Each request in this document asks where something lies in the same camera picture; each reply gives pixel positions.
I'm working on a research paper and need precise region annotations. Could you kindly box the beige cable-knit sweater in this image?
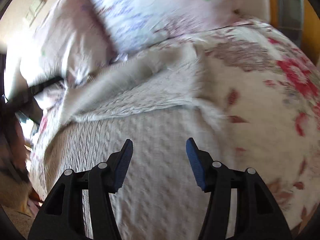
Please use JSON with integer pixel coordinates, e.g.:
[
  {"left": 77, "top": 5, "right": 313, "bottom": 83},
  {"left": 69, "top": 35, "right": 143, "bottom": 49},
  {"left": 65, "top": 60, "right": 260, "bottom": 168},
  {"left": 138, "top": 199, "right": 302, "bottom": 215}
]
[{"left": 30, "top": 47, "right": 238, "bottom": 240}]

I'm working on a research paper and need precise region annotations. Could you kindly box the pink tree-print pillow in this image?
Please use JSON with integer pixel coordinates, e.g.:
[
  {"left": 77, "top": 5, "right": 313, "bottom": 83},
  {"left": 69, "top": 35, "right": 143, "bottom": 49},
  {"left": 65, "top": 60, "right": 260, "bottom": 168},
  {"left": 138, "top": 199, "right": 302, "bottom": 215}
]
[{"left": 4, "top": 0, "right": 114, "bottom": 87}]

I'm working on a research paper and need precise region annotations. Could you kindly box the floral bed quilt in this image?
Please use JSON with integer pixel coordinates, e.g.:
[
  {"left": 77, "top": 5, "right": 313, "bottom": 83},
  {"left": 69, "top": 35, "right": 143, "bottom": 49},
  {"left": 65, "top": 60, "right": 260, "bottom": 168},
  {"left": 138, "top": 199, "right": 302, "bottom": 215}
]
[{"left": 24, "top": 19, "right": 320, "bottom": 240}]

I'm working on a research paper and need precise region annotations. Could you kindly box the white blue-patterned pillow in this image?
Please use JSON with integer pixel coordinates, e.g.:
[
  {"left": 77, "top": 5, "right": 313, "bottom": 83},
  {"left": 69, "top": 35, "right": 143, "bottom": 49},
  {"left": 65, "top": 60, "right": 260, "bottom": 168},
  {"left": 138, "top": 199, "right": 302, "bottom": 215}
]
[{"left": 91, "top": 0, "right": 270, "bottom": 54}]

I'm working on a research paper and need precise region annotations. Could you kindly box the wooden headboard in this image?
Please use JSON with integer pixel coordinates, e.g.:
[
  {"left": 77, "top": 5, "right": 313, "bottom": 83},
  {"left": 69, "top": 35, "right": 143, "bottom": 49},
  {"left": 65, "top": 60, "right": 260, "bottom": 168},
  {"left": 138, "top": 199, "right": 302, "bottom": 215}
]
[{"left": 270, "top": 0, "right": 319, "bottom": 67}]

